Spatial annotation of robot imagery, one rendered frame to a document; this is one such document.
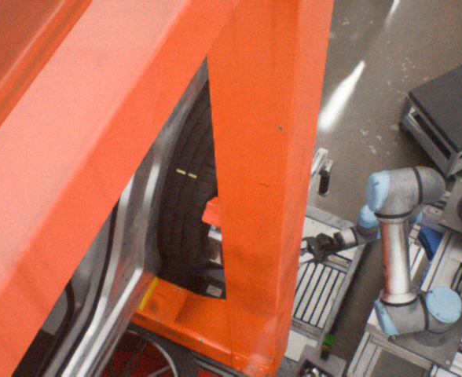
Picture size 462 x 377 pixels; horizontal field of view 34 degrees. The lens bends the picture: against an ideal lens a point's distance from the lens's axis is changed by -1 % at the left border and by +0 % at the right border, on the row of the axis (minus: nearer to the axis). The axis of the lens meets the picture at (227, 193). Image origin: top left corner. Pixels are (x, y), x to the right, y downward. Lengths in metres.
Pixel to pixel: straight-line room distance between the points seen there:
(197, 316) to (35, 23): 2.35
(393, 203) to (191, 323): 0.86
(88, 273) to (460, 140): 1.90
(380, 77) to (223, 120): 2.88
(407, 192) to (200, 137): 0.71
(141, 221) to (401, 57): 2.29
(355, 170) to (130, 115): 3.19
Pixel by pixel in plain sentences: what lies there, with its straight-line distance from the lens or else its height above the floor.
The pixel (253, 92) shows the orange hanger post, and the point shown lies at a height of 2.26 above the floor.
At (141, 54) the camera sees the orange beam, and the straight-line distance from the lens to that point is 0.70.
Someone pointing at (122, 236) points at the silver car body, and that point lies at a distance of 2.35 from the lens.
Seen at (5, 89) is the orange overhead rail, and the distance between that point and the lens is 0.37.
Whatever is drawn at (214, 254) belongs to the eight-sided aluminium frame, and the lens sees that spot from 2.70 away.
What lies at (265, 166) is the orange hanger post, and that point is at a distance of 1.44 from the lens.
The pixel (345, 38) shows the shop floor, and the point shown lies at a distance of 4.36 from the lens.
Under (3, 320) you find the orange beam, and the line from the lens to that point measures 0.64.
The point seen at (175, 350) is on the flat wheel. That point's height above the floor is 0.50.
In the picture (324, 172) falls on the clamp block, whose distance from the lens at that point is 2.73.
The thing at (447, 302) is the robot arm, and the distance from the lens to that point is 2.46.
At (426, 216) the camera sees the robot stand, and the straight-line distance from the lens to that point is 2.91.
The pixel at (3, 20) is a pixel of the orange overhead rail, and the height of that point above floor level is 3.00.
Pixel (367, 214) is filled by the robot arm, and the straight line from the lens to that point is 2.63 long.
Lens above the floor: 3.27
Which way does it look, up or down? 61 degrees down
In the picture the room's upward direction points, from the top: 3 degrees counter-clockwise
